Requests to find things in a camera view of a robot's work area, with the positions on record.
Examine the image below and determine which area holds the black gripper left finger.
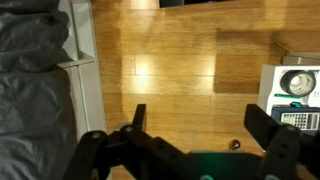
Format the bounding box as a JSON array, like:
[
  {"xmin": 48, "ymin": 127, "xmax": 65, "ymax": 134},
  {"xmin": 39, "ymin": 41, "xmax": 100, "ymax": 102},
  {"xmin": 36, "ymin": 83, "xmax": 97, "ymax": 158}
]
[{"xmin": 63, "ymin": 103, "xmax": 193, "ymax": 180}]

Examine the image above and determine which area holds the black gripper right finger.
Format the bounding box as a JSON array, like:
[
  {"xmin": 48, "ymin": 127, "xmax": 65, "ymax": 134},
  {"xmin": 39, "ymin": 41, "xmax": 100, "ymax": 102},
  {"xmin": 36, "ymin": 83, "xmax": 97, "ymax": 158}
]
[{"xmin": 243, "ymin": 103, "xmax": 320, "ymax": 180}]

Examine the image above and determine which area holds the calculator in blue case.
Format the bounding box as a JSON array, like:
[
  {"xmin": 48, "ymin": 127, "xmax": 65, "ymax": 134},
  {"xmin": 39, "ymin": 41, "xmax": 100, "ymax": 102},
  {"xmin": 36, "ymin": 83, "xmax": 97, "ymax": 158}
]
[{"xmin": 270, "ymin": 104, "xmax": 320, "ymax": 136}]

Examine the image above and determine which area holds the grey duct tape roll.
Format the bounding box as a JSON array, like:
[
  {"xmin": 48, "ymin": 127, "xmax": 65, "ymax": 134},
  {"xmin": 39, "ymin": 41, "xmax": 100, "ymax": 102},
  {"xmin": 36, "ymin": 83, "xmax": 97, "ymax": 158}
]
[{"xmin": 279, "ymin": 69, "xmax": 317, "ymax": 98}]

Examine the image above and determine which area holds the thin wooden stick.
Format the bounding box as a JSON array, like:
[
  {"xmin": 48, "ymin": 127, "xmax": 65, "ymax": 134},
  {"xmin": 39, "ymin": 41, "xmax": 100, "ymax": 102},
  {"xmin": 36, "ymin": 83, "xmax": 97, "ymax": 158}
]
[{"xmin": 274, "ymin": 42, "xmax": 292, "ymax": 55}]

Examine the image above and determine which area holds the green pen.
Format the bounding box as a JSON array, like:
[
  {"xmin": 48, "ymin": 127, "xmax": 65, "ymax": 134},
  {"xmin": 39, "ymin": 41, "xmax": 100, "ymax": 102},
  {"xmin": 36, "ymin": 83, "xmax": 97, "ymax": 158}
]
[{"xmin": 273, "ymin": 93, "xmax": 301, "ymax": 100}]

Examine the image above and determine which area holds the white drawer with clutter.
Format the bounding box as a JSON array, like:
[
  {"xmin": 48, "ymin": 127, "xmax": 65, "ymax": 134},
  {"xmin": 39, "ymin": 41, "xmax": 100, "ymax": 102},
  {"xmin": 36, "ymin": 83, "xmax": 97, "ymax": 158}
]
[{"xmin": 258, "ymin": 63, "xmax": 320, "ymax": 136}]

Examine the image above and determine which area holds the white furniture frame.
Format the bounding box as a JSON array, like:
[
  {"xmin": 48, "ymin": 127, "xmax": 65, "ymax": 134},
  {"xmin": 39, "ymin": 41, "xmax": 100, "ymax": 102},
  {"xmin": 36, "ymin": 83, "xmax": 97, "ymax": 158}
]
[{"xmin": 58, "ymin": 0, "xmax": 108, "ymax": 141}]

